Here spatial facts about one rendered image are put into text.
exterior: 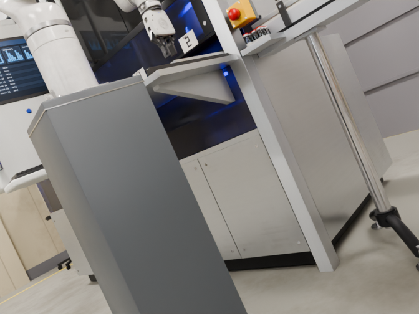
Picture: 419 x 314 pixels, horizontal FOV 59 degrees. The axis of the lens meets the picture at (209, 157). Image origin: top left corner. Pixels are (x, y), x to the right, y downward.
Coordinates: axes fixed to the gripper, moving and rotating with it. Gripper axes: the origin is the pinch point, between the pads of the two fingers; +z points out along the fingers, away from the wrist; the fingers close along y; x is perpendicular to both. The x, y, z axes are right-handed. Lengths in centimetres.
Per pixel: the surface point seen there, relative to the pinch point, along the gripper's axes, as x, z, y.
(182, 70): -19.1, 13.7, -19.1
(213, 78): -10.6, 16.8, 4.2
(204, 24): -11.8, -3.4, 11.0
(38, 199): 342, 21, 71
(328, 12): -51, 14, 22
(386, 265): -39, 100, 14
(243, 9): -29.3, 0.6, 10.7
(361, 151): -41, 62, 26
